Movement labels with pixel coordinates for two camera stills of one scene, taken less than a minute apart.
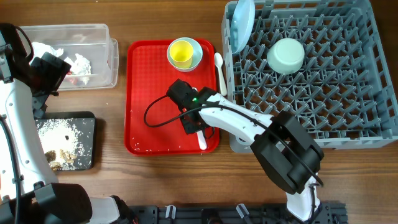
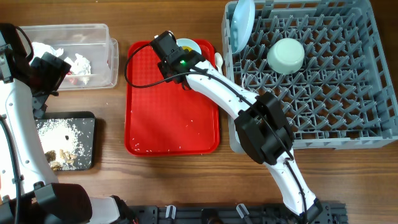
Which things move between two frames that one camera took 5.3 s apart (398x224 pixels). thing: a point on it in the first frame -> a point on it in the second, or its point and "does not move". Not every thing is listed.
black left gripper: x=56 y=69 does not move
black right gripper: x=189 y=127 -> x=164 y=70
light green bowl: x=286 y=55 does not move
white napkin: x=39 y=49 does not move
